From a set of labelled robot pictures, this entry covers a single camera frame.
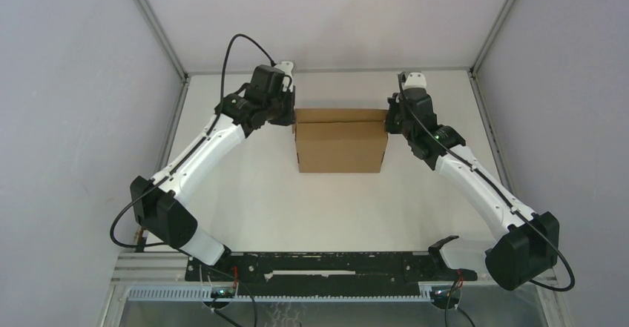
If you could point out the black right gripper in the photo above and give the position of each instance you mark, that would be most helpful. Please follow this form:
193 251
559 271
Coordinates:
393 106

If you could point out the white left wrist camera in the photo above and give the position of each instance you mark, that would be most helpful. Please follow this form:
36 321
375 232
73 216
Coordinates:
288 81

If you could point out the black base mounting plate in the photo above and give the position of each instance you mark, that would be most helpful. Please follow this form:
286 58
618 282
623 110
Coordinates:
335 286

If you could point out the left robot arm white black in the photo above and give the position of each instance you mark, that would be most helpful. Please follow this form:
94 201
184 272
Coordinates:
160 202

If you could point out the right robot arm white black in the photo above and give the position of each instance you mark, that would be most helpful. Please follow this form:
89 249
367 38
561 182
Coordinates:
525 243

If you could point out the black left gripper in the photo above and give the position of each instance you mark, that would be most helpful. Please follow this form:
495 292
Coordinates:
289 119

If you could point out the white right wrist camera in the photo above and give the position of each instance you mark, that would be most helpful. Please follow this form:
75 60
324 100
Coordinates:
412 80

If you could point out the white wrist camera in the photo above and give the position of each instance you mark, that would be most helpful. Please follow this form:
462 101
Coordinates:
288 81
412 80

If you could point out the brown cardboard box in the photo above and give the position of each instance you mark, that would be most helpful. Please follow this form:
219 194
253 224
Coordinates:
340 140

